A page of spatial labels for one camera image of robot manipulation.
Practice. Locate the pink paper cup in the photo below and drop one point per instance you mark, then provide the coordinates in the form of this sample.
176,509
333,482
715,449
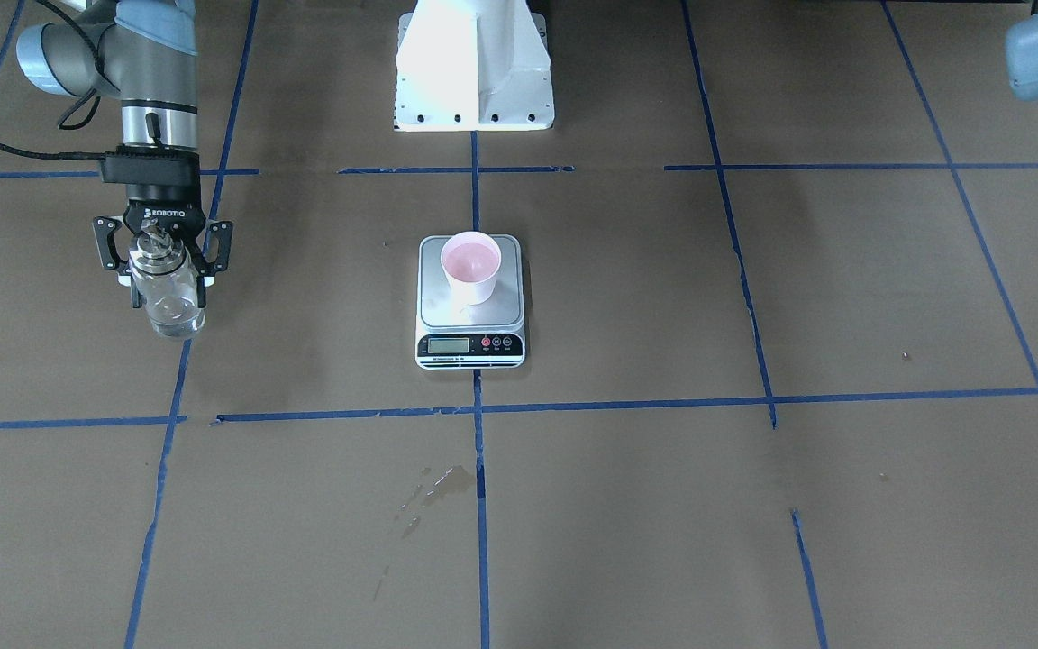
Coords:
471,262

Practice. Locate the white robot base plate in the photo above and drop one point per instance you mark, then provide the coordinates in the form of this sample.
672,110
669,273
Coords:
473,66

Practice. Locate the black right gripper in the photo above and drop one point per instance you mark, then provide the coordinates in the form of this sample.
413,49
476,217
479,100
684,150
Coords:
164,214

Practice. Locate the brown paper table cover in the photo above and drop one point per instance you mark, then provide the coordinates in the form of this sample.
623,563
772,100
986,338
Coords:
781,387

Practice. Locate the silver digital kitchen scale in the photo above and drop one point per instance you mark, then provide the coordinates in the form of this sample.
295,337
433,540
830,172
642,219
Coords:
469,326

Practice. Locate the glass sauce bottle metal spout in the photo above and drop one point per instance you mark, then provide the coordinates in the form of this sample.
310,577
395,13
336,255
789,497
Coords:
167,281

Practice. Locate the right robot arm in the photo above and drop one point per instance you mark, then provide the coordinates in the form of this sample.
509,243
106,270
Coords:
144,55

